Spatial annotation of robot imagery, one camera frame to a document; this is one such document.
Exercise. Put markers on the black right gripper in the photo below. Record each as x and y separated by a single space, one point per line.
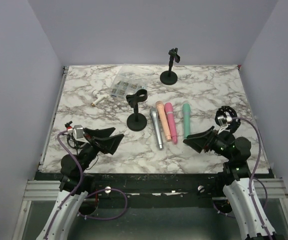
198 143

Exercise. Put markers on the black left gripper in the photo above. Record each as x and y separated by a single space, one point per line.
105 145

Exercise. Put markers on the black shock mount stand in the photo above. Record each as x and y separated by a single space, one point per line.
231 116
70 139

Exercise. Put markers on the black desk mic stand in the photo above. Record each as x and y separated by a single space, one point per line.
136 121
169 77

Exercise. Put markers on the teal microphone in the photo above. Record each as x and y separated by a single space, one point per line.
186 119

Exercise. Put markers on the pink microphone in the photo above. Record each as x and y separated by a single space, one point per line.
171 122

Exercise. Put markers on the silver condenser microphone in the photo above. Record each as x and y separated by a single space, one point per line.
155 120

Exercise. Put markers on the beige microphone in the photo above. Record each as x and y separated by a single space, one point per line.
162 115

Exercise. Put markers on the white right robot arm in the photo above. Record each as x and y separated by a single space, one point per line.
236 182

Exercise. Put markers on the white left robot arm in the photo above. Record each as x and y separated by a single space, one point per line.
73 189

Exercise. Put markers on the small white cylinder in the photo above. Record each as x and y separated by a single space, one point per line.
98 97

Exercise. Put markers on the clear plastic parts box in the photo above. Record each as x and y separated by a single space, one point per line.
129 80

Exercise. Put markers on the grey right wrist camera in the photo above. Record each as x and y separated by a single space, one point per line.
222 123

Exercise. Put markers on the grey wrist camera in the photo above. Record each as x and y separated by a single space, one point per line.
222 123
78 133

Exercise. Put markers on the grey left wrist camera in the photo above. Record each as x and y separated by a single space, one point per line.
78 133

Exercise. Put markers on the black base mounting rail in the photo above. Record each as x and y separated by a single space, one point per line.
202 190

